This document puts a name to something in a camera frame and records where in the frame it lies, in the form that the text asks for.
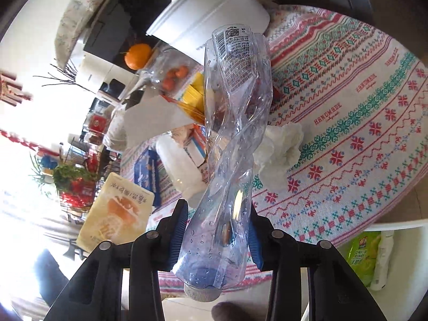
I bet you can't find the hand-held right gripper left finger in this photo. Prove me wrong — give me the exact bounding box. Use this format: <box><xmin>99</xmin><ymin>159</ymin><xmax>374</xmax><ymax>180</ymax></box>
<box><xmin>43</xmin><ymin>199</ymin><xmax>189</xmax><ymax>321</ymax></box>

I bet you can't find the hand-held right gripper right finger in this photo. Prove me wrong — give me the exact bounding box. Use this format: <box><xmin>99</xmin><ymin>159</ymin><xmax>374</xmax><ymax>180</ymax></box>
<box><xmin>247</xmin><ymin>204</ymin><xmax>388</xmax><ymax>321</ymax></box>

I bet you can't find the crushed clear plastic bottle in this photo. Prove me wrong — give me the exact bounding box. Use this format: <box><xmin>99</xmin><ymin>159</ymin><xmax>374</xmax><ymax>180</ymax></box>
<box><xmin>170</xmin><ymin>23</ymin><xmax>275</xmax><ymax>301</ymax></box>

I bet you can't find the yellow plastic wrapper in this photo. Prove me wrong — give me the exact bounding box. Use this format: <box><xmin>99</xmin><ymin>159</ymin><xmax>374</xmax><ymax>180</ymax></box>
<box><xmin>181</xmin><ymin>72</ymin><xmax>206</xmax><ymax>124</ymax></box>

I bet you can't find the white bin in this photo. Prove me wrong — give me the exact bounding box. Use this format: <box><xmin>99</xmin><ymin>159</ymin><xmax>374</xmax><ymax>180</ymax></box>
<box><xmin>334</xmin><ymin>219</ymin><xmax>428</xmax><ymax>321</ymax></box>

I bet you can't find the white translucent plastic bottle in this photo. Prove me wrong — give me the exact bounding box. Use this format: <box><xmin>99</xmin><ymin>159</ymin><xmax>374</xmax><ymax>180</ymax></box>
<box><xmin>155</xmin><ymin>134</ymin><xmax>208</xmax><ymax>204</ymax></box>

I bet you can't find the blue printed box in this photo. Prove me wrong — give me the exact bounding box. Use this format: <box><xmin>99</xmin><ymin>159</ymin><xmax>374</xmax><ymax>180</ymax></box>
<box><xmin>134</xmin><ymin>149</ymin><xmax>164</xmax><ymax>208</ymax></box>

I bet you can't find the beige snack packet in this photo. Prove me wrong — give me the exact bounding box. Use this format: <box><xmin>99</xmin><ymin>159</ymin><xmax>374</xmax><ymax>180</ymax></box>
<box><xmin>76</xmin><ymin>172</ymin><xmax>155</xmax><ymax>253</ymax></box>

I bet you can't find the person's brown shoe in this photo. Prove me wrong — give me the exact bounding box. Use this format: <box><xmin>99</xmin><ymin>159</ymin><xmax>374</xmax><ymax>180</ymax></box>
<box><xmin>212</xmin><ymin>301</ymin><xmax>255</xmax><ymax>321</ymax></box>

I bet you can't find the orange blue printed packet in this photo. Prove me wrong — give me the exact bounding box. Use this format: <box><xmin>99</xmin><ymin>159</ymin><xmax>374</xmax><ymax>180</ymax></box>
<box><xmin>174</xmin><ymin>124</ymin><xmax>209</xmax><ymax>168</ymax></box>

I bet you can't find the crumpled white tissue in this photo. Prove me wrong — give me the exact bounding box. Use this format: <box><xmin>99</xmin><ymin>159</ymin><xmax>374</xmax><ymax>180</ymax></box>
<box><xmin>252</xmin><ymin>122</ymin><xmax>305</xmax><ymax>179</ymax></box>

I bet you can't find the green snack bag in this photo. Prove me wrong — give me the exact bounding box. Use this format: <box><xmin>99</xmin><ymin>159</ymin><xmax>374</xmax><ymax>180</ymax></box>
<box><xmin>341</xmin><ymin>231</ymin><xmax>382</xmax><ymax>288</ymax></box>

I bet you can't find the white paper sheet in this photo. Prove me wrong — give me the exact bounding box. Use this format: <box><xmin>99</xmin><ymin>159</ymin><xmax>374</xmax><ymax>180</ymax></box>
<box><xmin>124</xmin><ymin>95</ymin><xmax>198</xmax><ymax>149</ymax></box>

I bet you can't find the green plant in red pot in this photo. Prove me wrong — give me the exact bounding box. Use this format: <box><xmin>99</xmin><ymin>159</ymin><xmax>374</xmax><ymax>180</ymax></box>
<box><xmin>30</xmin><ymin>154</ymin><xmax>101</xmax><ymax>208</ymax></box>

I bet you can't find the white plastic tube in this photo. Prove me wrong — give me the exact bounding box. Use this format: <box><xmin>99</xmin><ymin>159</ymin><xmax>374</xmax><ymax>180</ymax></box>
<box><xmin>369</xmin><ymin>230</ymin><xmax>395</xmax><ymax>291</ymax></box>

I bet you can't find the red tin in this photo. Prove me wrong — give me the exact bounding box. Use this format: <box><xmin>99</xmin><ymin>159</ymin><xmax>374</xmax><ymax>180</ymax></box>
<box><xmin>89</xmin><ymin>114</ymin><xmax>108</xmax><ymax>131</ymax></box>

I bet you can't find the patterned knit-print tablecloth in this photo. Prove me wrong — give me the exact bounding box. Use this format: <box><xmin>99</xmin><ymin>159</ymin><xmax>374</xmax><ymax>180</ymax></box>
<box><xmin>119</xmin><ymin>5</ymin><xmax>428</xmax><ymax>300</ymax></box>

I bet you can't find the small white black appliance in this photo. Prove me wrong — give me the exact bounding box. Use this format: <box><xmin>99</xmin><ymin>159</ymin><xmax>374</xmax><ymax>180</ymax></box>
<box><xmin>98</xmin><ymin>78</ymin><xmax>131</xmax><ymax>102</ymax></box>

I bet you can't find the clear plastic bag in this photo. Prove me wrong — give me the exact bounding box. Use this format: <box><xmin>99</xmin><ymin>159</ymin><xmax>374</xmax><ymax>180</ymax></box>
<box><xmin>139</xmin><ymin>45</ymin><xmax>198</xmax><ymax>94</ymax></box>

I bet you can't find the large orange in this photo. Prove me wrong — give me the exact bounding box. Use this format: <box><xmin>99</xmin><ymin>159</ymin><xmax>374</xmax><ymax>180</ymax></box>
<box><xmin>124</xmin><ymin>43</ymin><xmax>154</xmax><ymax>71</ymax></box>

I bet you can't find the tall white appliance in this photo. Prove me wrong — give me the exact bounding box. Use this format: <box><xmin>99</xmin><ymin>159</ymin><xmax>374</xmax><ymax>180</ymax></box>
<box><xmin>77</xmin><ymin>53</ymin><xmax>128</xmax><ymax>91</ymax></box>

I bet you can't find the bare twig decoration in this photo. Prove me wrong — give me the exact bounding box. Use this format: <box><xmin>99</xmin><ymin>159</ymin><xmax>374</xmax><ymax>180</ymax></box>
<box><xmin>33</xmin><ymin>62</ymin><xmax>96</xmax><ymax>94</ymax></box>

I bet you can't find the black microwave oven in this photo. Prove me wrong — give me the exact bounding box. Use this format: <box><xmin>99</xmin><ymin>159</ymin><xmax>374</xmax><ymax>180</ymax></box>
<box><xmin>83</xmin><ymin>2</ymin><xmax>134</xmax><ymax>61</ymax></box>

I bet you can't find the red hanging decoration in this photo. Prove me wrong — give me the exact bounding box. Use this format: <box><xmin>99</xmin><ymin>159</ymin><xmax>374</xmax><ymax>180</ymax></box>
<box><xmin>0</xmin><ymin>72</ymin><xmax>32</xmax><ymax>106</ymax></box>

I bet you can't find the white electric cooking pot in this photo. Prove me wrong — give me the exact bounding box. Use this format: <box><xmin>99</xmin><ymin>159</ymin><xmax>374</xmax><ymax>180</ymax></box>
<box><xmin>145</xmin><ymin>0</ymin><xmax>271</xmax><ymax>52</ymax></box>

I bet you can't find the floral cloth cover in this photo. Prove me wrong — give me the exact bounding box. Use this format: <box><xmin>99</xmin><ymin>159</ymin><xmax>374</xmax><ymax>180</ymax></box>
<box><xmin>55</xmin><ymin>0</ymin><xmax>124</xmax><ymax>67</ymax></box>

